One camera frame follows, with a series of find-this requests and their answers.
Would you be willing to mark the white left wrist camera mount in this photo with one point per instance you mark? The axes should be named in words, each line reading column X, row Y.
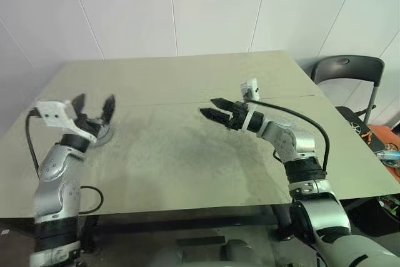
column 54, row 112

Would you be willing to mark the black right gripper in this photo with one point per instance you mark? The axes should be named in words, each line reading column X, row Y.
column 238, row 117

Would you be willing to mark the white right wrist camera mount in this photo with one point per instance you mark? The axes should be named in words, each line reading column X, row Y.
column 251, row 84

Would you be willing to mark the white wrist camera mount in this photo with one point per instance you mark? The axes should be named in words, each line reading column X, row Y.
column 251, row 84
column 54, row 112

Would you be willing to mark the black floor bin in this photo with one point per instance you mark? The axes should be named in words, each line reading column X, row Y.
column 368, row 220

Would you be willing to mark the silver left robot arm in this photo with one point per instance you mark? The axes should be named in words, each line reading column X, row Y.
column 53, row 164

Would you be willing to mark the small silver spoked wheel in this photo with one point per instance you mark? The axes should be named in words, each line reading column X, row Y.
column 357, row 127

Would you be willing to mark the black folding chair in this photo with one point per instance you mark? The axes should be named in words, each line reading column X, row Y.
column 347, row 67

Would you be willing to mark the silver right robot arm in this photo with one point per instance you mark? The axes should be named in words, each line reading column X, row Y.
column 290, row 142

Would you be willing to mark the grey motor lid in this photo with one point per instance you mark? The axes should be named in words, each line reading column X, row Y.
column 107, row 134

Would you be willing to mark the black table frame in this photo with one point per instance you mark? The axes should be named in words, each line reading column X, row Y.
column 187, row 217

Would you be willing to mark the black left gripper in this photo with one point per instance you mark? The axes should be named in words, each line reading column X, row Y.
column 90, row 126

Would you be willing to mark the orange object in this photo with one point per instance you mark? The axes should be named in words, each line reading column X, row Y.
column 384, row 135

